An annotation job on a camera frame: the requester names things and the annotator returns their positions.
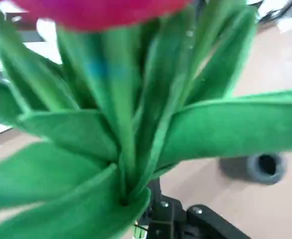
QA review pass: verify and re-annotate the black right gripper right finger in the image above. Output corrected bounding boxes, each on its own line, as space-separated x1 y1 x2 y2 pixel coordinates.
185 204 252 239

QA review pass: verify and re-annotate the red tulip bouquet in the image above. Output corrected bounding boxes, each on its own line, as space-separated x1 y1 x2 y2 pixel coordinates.
0 0 292 239

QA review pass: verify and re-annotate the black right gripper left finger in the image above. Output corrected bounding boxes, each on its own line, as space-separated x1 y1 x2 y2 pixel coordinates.
146 177 188 239

